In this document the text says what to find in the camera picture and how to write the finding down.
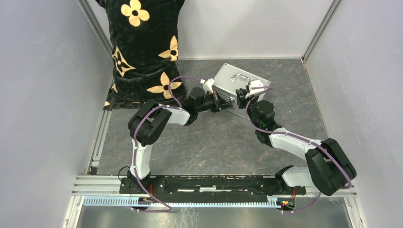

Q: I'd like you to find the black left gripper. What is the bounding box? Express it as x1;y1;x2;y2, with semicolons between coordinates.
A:
196;90;233;113

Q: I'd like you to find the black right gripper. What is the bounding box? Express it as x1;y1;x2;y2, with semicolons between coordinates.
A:
236;87;260;128

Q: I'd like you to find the silver metal case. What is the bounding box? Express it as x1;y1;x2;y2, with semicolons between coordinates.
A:
212;63;271;118

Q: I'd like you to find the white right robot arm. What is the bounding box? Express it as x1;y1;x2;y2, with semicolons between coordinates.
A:
236;89;357;196

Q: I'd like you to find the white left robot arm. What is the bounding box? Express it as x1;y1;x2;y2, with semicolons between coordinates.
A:
127;87;233;194

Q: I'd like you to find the black floral velvet cloth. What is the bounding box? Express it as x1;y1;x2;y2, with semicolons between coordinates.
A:
98;0;186;110

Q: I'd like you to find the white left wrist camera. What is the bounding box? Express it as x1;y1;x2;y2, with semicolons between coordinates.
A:
200;78;215;94

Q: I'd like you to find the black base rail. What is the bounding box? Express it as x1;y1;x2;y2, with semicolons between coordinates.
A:
119;175;307;204

